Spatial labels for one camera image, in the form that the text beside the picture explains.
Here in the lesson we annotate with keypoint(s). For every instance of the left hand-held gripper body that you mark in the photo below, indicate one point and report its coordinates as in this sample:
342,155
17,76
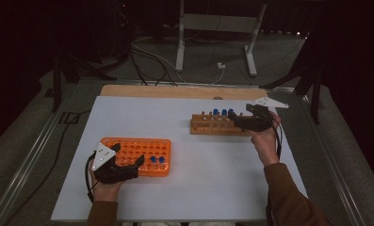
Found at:
103,155

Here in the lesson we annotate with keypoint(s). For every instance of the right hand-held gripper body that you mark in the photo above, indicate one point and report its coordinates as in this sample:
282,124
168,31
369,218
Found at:
258,122

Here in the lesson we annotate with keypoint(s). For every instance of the orange plastic test tube rack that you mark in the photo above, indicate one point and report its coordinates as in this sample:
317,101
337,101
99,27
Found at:
153,147

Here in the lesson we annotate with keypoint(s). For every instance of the wooden test tube rack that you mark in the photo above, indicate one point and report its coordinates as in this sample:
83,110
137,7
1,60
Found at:
209,128

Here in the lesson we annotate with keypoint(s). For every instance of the person's right hand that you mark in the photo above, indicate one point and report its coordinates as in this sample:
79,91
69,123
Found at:
268,144

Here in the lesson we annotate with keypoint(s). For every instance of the person's left hand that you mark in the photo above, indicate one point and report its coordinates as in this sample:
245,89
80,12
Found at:
106,192

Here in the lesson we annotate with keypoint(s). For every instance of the grey round table grommet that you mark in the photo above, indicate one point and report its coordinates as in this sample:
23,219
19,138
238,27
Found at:
218,98

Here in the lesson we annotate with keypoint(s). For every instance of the white table mat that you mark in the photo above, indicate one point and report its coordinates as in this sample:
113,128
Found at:
191,175

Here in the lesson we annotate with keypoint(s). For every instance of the white plug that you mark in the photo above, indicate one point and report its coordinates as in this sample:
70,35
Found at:
221,65

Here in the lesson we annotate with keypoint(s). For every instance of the black tripod stand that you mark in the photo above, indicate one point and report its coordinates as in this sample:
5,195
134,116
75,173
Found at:
315,94
56,84

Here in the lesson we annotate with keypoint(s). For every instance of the white metal stand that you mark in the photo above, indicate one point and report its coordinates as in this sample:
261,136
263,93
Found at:
217,22

